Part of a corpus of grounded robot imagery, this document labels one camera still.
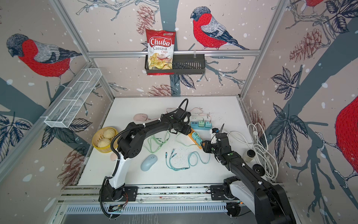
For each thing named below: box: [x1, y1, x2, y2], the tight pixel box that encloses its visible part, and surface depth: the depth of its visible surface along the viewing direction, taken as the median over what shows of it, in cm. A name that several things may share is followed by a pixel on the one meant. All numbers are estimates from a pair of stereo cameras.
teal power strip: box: [190, 120, 214, 131], surface depth 99 cm
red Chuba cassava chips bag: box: [145, 28, 177, 76], surface depth 86 cm
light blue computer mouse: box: [140, 154, 158, 172], surface depth 85 cm
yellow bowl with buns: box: [91, 126, 119, 154], surface depth 93 cm
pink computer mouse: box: [133, 113, 148, 122], surface depth 108 cm
